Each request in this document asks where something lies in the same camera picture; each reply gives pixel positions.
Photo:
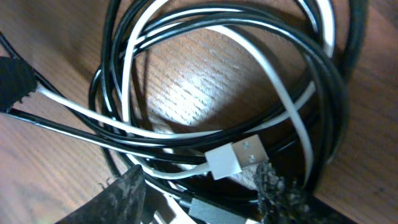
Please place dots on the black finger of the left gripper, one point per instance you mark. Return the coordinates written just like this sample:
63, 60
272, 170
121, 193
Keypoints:
17, 81

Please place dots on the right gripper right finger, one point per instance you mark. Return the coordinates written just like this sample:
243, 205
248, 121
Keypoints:
281, 200

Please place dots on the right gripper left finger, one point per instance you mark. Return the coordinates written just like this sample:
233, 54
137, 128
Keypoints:
120, 202

